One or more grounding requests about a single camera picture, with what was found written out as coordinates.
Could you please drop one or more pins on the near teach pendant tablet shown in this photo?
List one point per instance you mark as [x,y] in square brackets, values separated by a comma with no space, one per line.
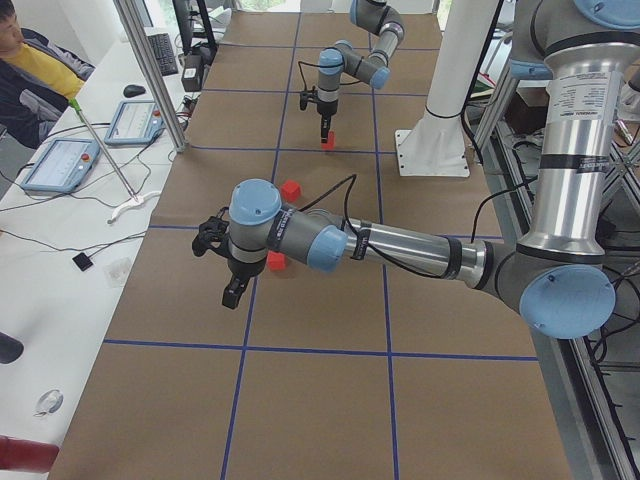
[62,167]

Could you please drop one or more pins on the black keyboard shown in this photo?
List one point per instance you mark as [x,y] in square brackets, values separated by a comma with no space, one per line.
[162,49]

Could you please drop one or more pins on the far teach pendant tablet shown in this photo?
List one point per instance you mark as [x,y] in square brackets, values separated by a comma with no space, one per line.
[135,123]

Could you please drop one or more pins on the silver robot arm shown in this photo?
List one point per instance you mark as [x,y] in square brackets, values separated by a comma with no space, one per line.
[552,277]
[377,18]

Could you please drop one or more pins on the seated person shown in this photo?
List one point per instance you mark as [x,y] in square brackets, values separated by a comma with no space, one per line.
[38,79]

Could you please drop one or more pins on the aluminium frame post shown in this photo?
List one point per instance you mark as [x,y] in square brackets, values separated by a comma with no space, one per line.
[133,26]

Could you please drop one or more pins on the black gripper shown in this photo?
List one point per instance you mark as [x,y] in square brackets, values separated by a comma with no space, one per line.
[243,270]
[326,111]

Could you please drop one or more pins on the teach pendant tablet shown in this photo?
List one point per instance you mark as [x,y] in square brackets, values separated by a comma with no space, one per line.
[135,123]
[62,167]

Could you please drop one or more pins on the black computer mouse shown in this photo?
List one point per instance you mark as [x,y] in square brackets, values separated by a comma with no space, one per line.
[133,90]

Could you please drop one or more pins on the small black square pad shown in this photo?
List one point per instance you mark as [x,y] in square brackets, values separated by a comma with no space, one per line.
[82,261]

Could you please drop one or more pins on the black box with label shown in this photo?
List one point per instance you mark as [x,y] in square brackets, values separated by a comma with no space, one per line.
[195,69]

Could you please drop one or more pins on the red cylinder bottle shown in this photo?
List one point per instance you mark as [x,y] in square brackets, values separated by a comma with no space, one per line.
[26,455]

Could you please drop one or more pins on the red block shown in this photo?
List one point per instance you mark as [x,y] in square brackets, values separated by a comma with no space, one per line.
[328,144]
[276,261]
[290,190]

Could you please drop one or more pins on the white pedestal column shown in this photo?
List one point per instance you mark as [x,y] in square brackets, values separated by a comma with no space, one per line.
[435,146]

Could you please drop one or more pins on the metal rod with hook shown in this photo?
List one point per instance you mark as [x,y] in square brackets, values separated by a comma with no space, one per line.
[134,200]

